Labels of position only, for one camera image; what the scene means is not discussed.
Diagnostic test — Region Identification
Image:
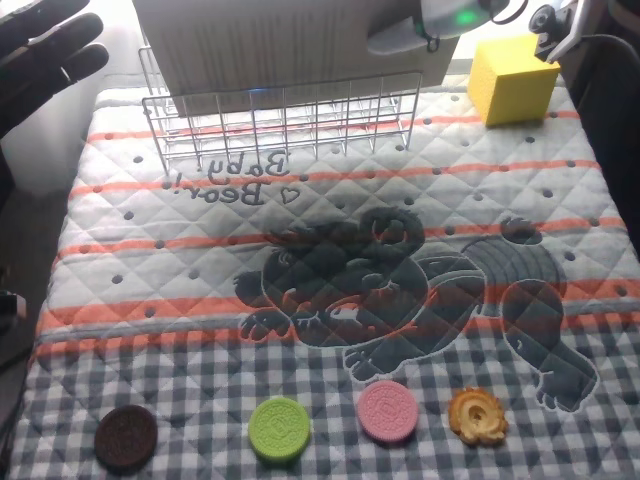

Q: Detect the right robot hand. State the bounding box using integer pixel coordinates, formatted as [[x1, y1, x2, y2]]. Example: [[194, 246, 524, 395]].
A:
[[366, 0, 516, 57]]

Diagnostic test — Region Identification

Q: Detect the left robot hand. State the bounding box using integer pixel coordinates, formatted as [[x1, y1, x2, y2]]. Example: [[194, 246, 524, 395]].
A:
[[0, 0, 110, 140]]

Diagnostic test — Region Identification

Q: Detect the beige hardcover book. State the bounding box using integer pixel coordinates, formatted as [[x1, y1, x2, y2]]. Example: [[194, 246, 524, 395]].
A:
[[132, 0, 461, 120]]

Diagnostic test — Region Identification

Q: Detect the yellow foam block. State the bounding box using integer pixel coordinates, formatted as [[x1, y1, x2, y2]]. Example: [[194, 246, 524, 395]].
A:
[[467, 33, 562, 126]]

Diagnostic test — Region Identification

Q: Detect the brown sandwich cookie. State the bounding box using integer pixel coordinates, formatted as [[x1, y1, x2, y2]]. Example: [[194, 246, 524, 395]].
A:
[[93, 403, 159, 471]]

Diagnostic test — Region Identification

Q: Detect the golden butter cookie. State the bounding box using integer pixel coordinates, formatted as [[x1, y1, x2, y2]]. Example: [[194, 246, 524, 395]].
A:
[[447, 385, 509, 446]]

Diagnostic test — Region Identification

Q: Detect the pink sandwich cookie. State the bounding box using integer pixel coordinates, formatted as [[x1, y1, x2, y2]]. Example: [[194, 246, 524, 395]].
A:
[[357, 379, 420, 444]]

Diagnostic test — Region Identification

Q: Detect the green sandwich cookie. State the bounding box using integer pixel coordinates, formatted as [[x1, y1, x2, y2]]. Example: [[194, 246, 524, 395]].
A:
[[248, 394, 312, 462]]

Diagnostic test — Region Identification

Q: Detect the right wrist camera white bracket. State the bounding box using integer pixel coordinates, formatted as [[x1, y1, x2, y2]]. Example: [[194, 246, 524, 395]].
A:
[[529, 0, 589, 65]]

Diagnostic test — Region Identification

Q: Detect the wire metal rack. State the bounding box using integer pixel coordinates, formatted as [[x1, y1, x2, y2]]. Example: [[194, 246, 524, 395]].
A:
[[137, 45, 425, 177]]

